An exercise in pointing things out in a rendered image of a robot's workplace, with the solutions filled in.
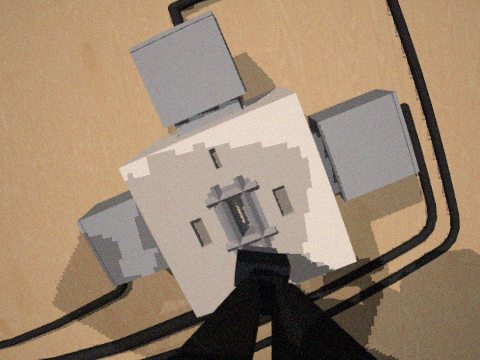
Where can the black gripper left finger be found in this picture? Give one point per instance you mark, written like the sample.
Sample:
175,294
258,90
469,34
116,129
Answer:
230,333

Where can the white cube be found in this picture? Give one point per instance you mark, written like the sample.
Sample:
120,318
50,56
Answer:
268,141

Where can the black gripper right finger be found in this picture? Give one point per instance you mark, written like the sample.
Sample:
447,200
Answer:
301,331

